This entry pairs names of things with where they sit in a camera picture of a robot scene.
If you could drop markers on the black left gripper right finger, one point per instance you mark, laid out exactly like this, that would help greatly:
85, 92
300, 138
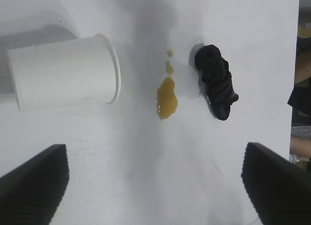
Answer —
279, 186

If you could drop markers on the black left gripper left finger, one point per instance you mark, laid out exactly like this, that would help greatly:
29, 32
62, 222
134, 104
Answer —
34, 186

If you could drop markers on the white paper cup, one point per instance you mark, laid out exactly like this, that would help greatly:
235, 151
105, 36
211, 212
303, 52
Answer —
60, 74

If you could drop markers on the black cloth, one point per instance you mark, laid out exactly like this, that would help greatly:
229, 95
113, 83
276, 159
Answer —
216, 81

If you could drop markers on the person's bare forearm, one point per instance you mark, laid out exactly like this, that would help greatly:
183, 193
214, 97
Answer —
301, 147

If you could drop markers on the dark clothing of person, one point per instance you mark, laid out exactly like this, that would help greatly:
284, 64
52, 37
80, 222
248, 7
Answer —
301, 98

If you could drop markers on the large amber liquid puddle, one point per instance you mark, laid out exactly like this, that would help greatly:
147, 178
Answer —
167, 98

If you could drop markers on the elongated amber liquid drop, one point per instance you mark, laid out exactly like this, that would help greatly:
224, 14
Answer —
169, 68

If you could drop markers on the small round amber drop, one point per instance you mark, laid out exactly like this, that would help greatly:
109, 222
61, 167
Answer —
169, 52

